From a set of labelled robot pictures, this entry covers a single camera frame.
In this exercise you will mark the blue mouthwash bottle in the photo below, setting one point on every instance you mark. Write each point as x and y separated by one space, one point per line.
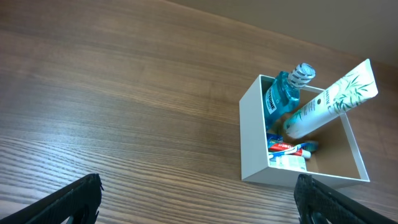
283 96

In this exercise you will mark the toothpaste tube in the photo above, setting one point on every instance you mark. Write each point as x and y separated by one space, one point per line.
281 149

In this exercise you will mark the white lotion tube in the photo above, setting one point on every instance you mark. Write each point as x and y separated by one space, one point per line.
351 90

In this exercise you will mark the blue disposable razor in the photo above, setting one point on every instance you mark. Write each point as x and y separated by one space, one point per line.
273 139

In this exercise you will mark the white open cardboard box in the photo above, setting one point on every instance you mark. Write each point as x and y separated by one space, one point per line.
337 162

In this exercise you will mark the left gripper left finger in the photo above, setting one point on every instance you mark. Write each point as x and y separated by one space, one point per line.
77 203

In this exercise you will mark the green white small box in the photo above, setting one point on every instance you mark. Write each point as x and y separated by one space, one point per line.
289 162

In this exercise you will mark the blue white toothbrush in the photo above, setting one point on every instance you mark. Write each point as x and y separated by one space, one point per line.
313 146

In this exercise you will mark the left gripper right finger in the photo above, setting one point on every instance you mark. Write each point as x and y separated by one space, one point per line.
318 203

